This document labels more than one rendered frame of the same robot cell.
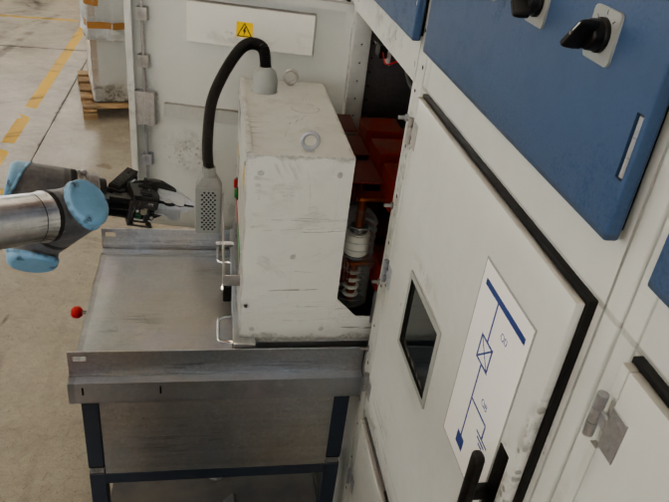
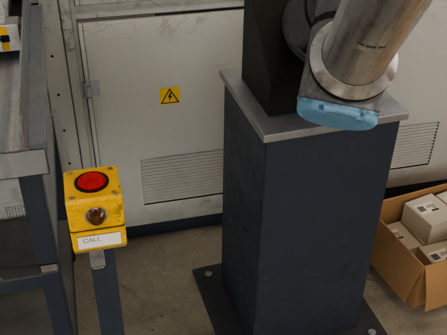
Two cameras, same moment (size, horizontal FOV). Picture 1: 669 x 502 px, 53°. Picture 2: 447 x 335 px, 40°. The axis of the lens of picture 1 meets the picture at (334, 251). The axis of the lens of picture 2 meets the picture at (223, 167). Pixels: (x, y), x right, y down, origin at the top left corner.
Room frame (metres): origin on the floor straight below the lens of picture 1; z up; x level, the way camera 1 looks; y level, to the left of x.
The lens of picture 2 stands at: (0.81, 1.44, 1.44)
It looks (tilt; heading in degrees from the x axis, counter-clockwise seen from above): 36 degrees down; 268
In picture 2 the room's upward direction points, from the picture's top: 1 degrees clockwise
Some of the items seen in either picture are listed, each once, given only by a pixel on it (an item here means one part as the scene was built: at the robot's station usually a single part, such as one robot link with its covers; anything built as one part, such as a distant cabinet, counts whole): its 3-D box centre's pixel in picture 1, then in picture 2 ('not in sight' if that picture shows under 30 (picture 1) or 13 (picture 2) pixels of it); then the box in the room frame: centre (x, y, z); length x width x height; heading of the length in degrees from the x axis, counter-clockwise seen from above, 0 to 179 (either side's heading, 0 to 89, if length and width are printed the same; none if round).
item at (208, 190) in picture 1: (209, 202); not in sight; (1.67, 0.37, 1.04); 0.08 x 0.05 x 0.17; 102
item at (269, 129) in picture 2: not in sight; (308, 92); (0.57, 0.17, 0.74); 0.35 x 0.32 x 0.02; 16
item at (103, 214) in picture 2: not in sight; (96, 218); (0.97, 0.77, 0.87); 0.03 x 0.01 x 0.03; 13
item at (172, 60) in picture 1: (238, 120); not in sight; (1.89, 0.33, 1.21); 0.63 x 0.07 x 0.74; 91
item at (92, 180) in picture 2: not in sight; (92, 183); (0.98, 0.72, 0.90); 0.04 x 0.04 x 0.02
